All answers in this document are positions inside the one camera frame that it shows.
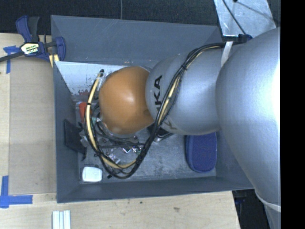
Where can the white rounded box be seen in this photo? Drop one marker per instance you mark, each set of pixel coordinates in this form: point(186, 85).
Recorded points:
point(91, 174)

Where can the black flat wedge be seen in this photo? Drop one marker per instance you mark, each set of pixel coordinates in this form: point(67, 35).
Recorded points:
point(71, 135)

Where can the red-orange small object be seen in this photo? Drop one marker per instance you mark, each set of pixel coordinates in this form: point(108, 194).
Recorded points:
point(82, 110)

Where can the blue sponge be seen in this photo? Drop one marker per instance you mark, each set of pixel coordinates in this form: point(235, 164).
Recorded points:
point(202, 153)

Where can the pale wood flat board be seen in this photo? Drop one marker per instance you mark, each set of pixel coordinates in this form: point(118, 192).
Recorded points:
point(31, 118)

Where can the grey metal bin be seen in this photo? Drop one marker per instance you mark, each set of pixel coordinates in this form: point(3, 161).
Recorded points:
point(133, 42)

